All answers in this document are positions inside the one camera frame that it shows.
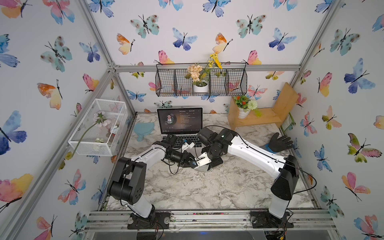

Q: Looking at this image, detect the grey wireless mouse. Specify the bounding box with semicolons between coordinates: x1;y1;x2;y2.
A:
194;165;211;173

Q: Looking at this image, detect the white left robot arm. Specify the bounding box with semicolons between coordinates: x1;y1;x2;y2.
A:
108;135;195;219

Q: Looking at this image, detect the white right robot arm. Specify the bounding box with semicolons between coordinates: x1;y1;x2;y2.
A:
198;128;299;220

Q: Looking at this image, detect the silver laptop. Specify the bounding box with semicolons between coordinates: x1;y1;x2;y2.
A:
157;107;203;149

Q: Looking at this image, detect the white ribbed flower pot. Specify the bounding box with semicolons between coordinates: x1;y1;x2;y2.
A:
238;108;250;119

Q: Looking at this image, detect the light blue hand mirror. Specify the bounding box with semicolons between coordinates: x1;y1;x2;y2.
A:
134;123;155;142

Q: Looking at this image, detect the green artificial plant with flowers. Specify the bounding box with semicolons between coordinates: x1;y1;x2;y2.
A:
234;95;262;117

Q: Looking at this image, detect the black and blue work glove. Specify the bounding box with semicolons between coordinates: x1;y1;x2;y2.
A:
260;133;294;154

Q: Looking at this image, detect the white pot with beige flowers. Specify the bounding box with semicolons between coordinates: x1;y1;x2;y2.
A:
186;64;211;93

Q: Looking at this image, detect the green and white leaflet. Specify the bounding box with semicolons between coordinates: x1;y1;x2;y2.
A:
280;113;296;133

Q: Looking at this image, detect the wooden desktop shelf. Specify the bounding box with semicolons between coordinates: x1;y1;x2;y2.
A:
228;83;299;130

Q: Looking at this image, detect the yellow artificial flower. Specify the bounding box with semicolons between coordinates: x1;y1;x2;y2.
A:
207;53;223;69

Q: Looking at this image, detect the pink artificial flower with stem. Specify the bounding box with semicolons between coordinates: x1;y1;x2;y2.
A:
58;111;112;170

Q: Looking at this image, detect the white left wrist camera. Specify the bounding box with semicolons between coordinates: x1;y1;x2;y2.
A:
182;142;195;152

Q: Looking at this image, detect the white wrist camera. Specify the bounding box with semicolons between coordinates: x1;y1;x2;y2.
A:
182;142;195;152
190;152;212;168

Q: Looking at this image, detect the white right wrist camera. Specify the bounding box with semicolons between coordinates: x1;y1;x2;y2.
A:
190;152;212;168

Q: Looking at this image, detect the black wire wall basket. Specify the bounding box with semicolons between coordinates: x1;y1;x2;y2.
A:
155;62;248;97

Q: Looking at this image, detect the white mesh wall box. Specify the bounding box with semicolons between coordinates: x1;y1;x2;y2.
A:
68;99;128;157

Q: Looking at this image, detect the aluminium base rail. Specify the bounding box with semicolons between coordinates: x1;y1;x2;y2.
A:
85;209;336;233

